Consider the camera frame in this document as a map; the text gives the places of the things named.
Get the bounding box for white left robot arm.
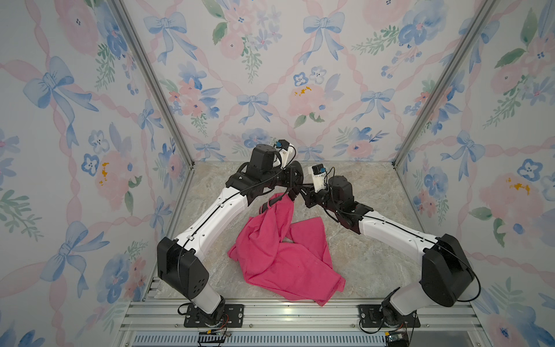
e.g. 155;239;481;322
157;140;304;325

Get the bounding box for right rear aluminium corner post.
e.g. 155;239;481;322
393;0;498;170

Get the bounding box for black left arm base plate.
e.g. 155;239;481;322
178;303;245;328

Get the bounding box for aluminium corner post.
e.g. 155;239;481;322
393;0;498;170
107;0;195;170

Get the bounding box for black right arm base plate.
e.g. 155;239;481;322
357;304;421;329

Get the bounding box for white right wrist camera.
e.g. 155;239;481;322
311;163;328;193

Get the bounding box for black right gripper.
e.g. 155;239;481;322
298;184;340;216

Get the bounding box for left rear aluminium corner post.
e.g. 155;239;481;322
107;0;195;170

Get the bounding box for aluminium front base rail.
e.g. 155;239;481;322
113;279;492;346

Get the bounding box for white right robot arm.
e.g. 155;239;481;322
299;176;481;326

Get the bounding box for pink trousers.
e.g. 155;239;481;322
228;194;346;306

